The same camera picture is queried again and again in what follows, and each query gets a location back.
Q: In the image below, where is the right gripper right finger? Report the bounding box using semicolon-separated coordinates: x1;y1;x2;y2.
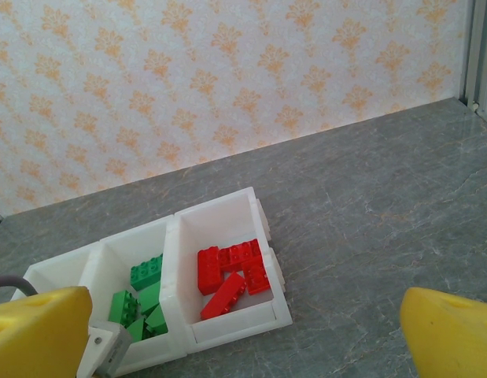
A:
399;286;487;378

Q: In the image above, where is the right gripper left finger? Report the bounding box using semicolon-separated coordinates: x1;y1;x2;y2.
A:
0;286;93;378

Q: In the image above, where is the small green lego brick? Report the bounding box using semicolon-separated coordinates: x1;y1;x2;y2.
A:
124;317;148;342

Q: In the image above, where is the large green lego brick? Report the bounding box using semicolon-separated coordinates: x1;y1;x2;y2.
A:
130;254;164;292

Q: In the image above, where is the long red lego brick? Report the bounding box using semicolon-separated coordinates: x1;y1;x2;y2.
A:
199;271;247;321
217;238;264;272

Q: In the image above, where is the small red lego brick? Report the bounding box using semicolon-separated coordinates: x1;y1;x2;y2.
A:
242;259;271;296

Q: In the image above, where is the white plastic bin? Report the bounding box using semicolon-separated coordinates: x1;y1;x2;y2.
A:
9;243;106;302
77;214;189;376
174;187;293;354

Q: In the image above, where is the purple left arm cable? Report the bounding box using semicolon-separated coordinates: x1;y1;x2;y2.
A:
0;275;39;296

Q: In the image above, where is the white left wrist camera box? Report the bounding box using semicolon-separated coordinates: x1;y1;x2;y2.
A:
76;321;133;378

